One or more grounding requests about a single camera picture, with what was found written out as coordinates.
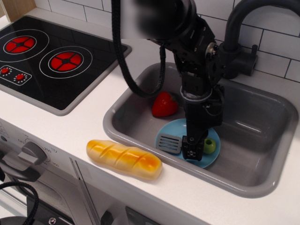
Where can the grey plastic sink basin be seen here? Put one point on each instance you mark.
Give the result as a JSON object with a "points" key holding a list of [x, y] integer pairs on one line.
{"points": [[255, 136]]}

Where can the grey spatula green handle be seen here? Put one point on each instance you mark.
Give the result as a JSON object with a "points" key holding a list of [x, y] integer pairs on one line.
{"points": [[172, 144]]}

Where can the dark grey toy faucet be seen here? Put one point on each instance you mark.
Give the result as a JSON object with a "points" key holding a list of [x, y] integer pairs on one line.
{"points": [[231, 55]]}

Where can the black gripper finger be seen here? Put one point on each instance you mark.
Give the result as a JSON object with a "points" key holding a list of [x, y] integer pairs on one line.
{"points": [[203, 136], [192, 148]]}

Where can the red toy strawberry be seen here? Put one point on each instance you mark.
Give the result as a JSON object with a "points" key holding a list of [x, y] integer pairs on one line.
{"points": [[164, 105]]}

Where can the toy bread loaf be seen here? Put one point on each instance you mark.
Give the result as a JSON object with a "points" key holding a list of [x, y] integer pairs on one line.
{"points": [[129, 160]]}

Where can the grey oven knob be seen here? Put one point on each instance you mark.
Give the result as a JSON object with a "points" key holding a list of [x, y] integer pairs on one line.
{"points": [[32, 154]]}

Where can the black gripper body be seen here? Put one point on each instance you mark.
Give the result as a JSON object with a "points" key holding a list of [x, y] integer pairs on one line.
{"points": [[204, 115]]}

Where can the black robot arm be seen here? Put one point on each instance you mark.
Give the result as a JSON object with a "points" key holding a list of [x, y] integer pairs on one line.
{"points": [[175, 26]]}

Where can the blue plastic plate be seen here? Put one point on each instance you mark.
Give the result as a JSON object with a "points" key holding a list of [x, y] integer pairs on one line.
{"points": [[178, 128]]}

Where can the black toy stovetop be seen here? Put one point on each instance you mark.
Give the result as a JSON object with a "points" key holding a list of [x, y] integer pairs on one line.
{"points": [[50, 66]]}

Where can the wooden side panel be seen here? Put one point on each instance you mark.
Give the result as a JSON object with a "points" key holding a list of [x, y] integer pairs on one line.
{"points": [[15, 9]]}

